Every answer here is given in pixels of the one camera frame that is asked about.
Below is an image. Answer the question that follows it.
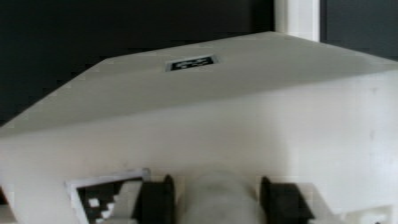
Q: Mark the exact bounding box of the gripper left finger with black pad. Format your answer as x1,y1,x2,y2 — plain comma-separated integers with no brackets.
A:
132,175,176,224

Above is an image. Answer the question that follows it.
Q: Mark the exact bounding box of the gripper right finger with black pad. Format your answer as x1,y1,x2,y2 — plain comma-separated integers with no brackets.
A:
260,177,315,224

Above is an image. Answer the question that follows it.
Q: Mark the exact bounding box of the white cabinet body box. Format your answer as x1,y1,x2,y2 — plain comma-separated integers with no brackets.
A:
0,32,398,224

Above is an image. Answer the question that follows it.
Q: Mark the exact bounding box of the white L-shaped fence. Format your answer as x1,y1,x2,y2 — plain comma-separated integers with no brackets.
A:
274,0,320,42

